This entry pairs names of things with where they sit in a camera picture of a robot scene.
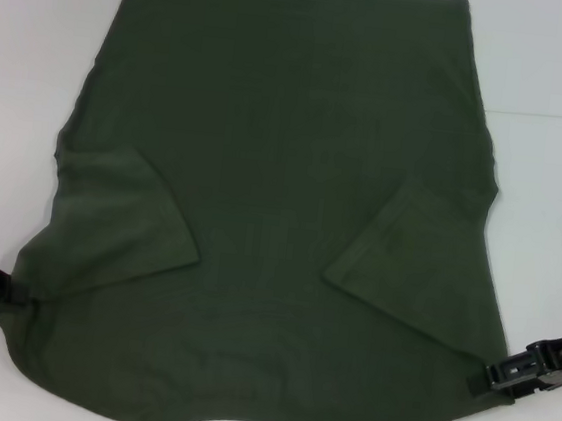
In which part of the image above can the dark green t-shirt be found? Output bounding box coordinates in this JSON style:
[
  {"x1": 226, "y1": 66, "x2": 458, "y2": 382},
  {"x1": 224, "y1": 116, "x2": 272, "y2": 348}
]
[{"x1": 0, "y1": 0, "x2": 560, "y2": 421}]

